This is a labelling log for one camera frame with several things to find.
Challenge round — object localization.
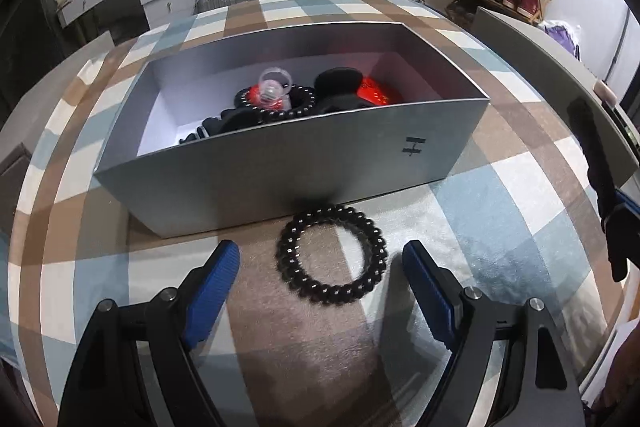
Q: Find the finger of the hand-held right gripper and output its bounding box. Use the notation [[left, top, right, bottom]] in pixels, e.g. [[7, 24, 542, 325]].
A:
[[566, 97, 640, 283]]

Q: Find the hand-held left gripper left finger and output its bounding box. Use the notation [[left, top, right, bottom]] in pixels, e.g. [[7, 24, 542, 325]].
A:
[[57, 239, 241, 427]]

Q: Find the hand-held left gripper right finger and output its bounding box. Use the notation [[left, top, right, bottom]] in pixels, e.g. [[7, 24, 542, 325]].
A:
[[402, 241, 587, 427]]

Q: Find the black bead bracelet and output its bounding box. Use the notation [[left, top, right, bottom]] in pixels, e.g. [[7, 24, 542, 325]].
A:
[[275, 203, 390, 306], [233, 84, 319, 124]]

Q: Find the silver cardboard box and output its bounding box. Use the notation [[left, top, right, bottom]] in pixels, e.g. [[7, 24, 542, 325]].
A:
[[93, 21, 490, 239]]

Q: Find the large black claw hair clip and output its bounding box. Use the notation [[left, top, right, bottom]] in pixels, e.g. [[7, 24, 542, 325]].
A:
[[200, 107, 263, 138]]

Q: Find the red small case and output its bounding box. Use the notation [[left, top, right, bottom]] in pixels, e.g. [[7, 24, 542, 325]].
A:
[[356, 76, 402, 108]]

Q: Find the clear round case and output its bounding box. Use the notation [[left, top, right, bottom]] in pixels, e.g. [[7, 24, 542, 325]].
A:
[[257, 66, 294, 104]]

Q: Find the black round fuzzy item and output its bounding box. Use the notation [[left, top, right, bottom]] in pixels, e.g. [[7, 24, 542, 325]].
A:
[[313, 66, 365, 114]]

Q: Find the person's right forearm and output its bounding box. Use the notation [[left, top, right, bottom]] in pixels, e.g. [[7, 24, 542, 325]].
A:
[[597, 321, 640, 410]]

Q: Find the checkered tablecloth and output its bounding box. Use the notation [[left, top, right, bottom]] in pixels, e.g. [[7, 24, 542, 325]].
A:
[[0, 0, 632, 427]]

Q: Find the grey box lid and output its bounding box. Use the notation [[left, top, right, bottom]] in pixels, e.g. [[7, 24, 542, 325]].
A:
[[472, 6, 640, 144]]

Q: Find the purple cloth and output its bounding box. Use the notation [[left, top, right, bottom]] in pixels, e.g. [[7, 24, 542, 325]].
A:
[[545, 20, 582, 58]]

